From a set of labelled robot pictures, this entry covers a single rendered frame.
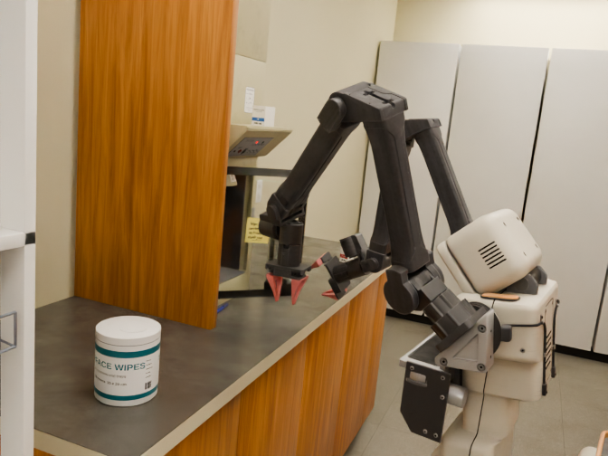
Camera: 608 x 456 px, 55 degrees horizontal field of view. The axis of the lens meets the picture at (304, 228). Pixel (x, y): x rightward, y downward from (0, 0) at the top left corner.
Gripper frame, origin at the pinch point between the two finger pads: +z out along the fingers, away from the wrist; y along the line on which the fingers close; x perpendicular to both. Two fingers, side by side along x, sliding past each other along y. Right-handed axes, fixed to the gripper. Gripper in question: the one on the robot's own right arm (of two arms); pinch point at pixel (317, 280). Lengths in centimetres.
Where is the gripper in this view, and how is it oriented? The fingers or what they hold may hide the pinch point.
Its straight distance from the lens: 186.1
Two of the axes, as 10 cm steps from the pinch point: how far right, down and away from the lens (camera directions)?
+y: -4.7, -8.7, -1.4
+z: -7.2, 2.9, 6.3
